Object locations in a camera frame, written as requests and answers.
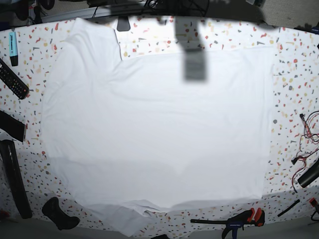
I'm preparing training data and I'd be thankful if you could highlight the blue highlighter marker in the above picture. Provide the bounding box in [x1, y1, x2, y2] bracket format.
[9, 31, 18, 67]

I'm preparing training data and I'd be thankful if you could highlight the black orange bar clamp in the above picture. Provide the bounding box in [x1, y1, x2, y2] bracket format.
[190, 208, 265, 239]

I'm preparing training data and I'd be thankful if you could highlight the black flat box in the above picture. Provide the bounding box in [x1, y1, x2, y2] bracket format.
[0, 111, 26, 142]

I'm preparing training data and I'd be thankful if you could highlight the long black tube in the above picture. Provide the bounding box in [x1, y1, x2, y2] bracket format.
[0, 140, 32, 219]

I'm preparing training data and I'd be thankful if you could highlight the black cylinder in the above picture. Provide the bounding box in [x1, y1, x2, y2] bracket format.
[298, 162, 319, 188]

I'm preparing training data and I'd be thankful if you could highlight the black TV remote control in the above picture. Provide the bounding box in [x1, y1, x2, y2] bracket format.
[0, 59, 29, 100]

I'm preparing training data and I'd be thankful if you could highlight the red black wire bundle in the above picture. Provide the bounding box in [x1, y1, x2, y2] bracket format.
[291, 112, 319, 186]

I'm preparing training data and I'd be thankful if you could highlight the small black rod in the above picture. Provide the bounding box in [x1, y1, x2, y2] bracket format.
[277, 199, 300, 217]

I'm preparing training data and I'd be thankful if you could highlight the small orange black clip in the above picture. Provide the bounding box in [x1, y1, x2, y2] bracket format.
[309, 198, 317, 206]

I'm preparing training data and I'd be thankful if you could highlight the white T-shirt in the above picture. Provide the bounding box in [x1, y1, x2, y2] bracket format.
[41, 19, 275, 236]

